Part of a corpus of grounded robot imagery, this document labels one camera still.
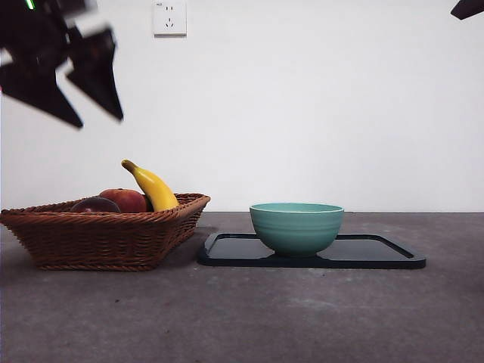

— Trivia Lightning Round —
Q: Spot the dark purple plum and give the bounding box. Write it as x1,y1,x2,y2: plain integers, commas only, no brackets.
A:
70,196,122,214

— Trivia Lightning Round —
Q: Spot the teal ribbed bowl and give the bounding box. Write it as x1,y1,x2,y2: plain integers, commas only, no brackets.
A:
249,203,346,259

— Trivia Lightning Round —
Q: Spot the yellow banana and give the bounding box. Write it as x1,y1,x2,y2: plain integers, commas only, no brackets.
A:
120,159,180,213

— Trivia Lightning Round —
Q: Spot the red orange peach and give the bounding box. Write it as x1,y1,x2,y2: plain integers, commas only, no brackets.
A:
98,188,148,214

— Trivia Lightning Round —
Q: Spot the brown wicker basket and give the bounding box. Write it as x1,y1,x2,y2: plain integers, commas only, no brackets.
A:
0,193,212,272

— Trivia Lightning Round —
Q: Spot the black rectangular tray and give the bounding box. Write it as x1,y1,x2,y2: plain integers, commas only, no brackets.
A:
197,232,427,270

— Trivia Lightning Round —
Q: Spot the white wall socket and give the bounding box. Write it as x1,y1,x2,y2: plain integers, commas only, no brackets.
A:
153,0,188,38

